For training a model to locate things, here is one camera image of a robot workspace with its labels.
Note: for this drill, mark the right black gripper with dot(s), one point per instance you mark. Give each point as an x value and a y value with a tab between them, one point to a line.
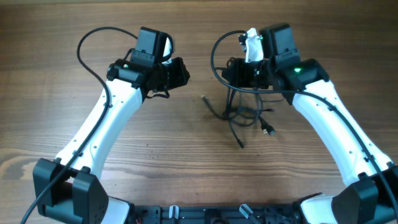
239	79

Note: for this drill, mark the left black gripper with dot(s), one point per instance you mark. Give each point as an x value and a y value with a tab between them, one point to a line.
181	78

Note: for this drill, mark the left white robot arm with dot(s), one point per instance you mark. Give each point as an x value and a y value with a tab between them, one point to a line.
68	188

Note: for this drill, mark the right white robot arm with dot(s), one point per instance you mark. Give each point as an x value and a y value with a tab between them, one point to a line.
272	64

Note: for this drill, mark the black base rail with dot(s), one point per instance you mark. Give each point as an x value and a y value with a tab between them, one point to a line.
268	214

